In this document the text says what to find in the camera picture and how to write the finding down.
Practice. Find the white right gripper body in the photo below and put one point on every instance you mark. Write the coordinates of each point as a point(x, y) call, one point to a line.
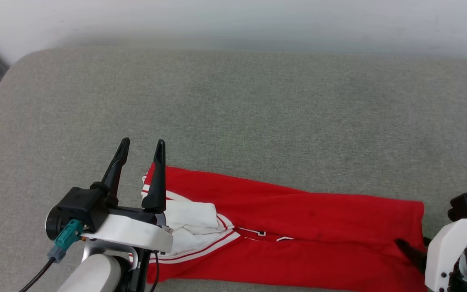
point(444, 251)

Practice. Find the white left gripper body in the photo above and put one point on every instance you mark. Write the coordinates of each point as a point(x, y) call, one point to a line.
point(132, 233)

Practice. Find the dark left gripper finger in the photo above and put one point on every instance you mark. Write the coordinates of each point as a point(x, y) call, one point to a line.
point(114, 174)
point(158, 182)

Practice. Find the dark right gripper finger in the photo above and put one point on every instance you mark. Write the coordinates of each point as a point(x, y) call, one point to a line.
point(414, 253)

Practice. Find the red garment with white stripes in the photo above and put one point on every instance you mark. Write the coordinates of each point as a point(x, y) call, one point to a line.
point(298, 215)

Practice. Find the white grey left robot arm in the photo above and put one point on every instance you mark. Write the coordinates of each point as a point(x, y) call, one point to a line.
point(95, 275)

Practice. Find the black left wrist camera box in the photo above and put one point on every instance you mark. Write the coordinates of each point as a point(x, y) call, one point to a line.
point(81, 207)

